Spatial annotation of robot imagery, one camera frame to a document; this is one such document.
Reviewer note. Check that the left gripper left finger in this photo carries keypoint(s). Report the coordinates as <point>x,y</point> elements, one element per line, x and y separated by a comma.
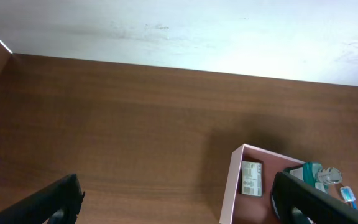
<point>59,202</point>

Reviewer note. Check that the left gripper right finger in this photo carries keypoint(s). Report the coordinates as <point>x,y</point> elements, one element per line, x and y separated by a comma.
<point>294,201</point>

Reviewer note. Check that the blue white toothbrush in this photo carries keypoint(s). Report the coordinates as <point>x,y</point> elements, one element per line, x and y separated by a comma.
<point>348,196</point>

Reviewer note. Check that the teal mouthwash bottle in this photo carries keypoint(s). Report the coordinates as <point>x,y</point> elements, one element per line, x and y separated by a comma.
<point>315,175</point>

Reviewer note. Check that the green white soap box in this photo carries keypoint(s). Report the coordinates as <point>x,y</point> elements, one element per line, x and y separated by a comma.
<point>251,178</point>

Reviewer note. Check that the white open cardboard box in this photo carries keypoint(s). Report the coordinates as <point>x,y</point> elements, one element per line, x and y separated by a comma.
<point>267,187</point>

